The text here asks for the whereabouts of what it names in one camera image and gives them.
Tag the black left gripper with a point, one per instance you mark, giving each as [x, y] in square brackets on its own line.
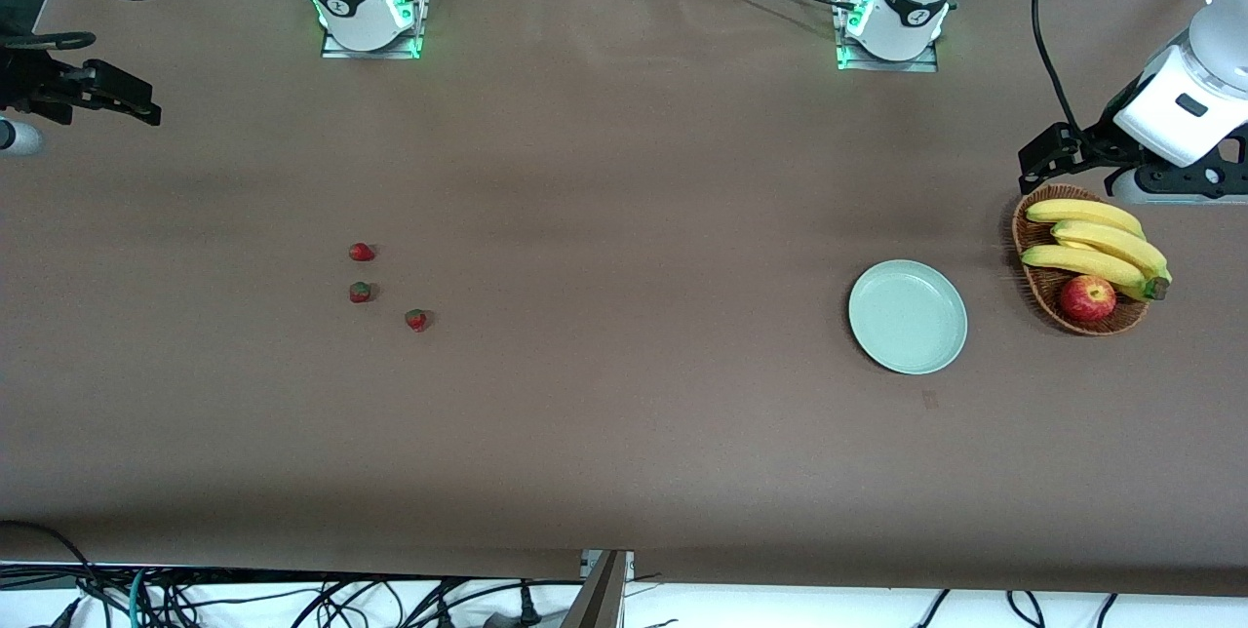
[1099, 142]

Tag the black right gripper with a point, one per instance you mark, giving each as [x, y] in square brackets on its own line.
[29, 84]

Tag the red toy strawberry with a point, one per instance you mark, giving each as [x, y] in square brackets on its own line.
[362, 252]
[360, 292]
[416, 320]

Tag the pale green round plate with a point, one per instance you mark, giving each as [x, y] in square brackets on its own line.
[908, 317]

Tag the yellow banana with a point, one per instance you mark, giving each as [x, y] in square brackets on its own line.
[1111, 240]
[1072, 211]
[1072, 259]

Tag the brown wicker basket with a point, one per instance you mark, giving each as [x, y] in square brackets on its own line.
[1038, 292]

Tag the red apple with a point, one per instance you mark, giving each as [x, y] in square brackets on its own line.
[1087, 298]

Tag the matte table cover sheet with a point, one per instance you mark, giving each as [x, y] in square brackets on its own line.
[624, 170]

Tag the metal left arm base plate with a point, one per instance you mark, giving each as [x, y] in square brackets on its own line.
[921, 65]

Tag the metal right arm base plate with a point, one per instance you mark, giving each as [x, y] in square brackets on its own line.
[390, 53]

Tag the grey metal frame beam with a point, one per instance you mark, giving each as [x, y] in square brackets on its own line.
[600, 599]

